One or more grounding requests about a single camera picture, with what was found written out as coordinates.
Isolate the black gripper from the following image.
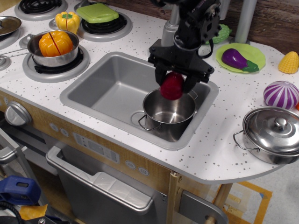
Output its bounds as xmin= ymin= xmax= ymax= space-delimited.
xmin=148 ymin=45 xmax=214 ymax=93

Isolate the red toy sweet potato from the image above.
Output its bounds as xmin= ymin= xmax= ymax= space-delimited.
xmin=160 ymin=71 xmax=184 ymax=100

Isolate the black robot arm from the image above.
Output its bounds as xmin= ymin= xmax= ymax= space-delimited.
xmin=148 ymin=0 xmax=221 ymax=93

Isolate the steel pot in sink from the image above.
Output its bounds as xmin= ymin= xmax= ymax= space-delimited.
xmin=138 ymin=89 xmax=198 ymax=132

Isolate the grey toy sink basin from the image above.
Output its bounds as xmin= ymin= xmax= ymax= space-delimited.
xmin=60 ymin=52 xmax=219 ymax=150

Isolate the steel pot with lid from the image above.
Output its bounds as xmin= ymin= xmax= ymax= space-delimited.
xmin=233 ymin=106 xmax=299 ymax=165

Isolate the silver toy faucet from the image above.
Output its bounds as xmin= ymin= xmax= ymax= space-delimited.
xmin=148 ymin=4 xmax=180 ymax=57

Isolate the purple toy eggplant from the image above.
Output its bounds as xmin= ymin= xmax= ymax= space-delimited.
xmin=221 ymin=48 xmax=259 ymax=72

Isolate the green toy vegetable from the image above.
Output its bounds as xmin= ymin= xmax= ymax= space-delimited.
xmin=212 ymin=24 xmax=232 ymax=44

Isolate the back right stove burner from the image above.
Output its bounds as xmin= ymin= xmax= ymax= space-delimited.
xmin=77 ymin=13 xmax=133 ymax=42

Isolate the stove burner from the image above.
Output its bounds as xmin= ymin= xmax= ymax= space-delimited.
xmin=77 ymin=13 xmax=133 ymax=42
xmin=14 ymin=0 xmax=68 ymax=21
xmin=22 ymin=46 xmax=90 ymax=83

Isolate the light green plate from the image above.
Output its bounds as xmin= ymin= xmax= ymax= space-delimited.
xmin=215 ymin=43 xmax=266 ymax=73

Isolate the silver vertical pole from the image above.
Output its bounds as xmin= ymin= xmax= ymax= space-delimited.
xmin=230 ymin=0 xmax=257 ymax=45

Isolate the green cutting board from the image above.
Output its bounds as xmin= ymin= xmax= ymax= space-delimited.
xmin=76 ymin=3 xmax=119 ymax=23

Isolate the purple striped toy onion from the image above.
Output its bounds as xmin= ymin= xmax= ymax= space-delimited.
xmin=263 ymin=81 xmax=299 ymax=109

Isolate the yellow toy corn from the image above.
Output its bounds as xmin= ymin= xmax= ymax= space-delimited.
xmin=278 ymin=51 xmax=299 ymax=74

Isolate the yellow toy bell pepper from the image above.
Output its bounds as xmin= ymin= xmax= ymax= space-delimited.
xmin=55 ymin=12 xmax=80 ymax=34

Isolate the steel saucepan on burner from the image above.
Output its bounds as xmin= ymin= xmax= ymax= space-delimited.
xmin=0 ymin=29 xmax=80 ymax=68

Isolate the front left stove burner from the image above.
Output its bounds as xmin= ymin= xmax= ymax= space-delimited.
xmin=22 ymin=46 xmax=90 ymax=83

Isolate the orange toy pumpkin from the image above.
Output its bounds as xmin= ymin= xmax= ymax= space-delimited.
xmin=39 ymin=30 xmax=73 ymax=57

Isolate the grey rounded cabinet door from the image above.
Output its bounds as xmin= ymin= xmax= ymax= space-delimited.
xmin=179 ymin=190 xmax=228 ymax=224

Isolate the silver dishwasher door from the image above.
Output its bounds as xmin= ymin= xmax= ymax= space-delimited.
xmin=46 ymin=146 xmax=167 ymax=224

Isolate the back left stove burner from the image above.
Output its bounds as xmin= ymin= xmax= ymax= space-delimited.
xmin=14 ymin=0 xmax=68 ymax=21

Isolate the silver oven knob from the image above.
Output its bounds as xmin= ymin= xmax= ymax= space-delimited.
xmin=4 ymin=101 xmax=32 ymax=126

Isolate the steel pan lid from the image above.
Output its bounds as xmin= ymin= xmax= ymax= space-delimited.
xmin=0 ymin=16 xmax=21 ymax=36

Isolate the blue clamp tool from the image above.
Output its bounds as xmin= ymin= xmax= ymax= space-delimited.
xmin=0 ymin=175 xmax=41 ymax=205

